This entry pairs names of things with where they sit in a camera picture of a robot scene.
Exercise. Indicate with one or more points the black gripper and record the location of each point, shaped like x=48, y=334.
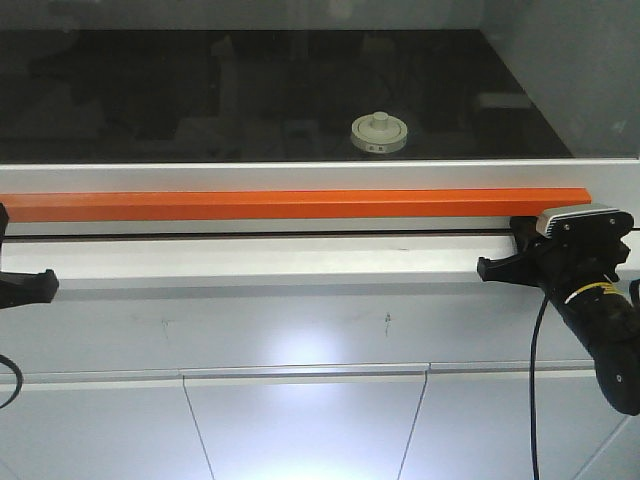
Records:
x=564, y=269

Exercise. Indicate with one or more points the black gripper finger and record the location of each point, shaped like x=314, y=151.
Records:
x=20, y=289
x=4, y=221

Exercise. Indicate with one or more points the fume hood sash orange handle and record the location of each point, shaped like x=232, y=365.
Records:
x=191, y=199

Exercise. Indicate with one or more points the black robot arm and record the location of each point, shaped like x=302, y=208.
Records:
x=608, y=328

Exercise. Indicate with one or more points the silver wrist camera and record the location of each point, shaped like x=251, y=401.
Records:
x=583, y=218

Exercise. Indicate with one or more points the white fume hood base cabinet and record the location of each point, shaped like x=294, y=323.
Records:
x=295, y=358

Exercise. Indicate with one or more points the glass jar with cream lid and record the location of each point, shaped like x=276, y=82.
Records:
x=379, y=133

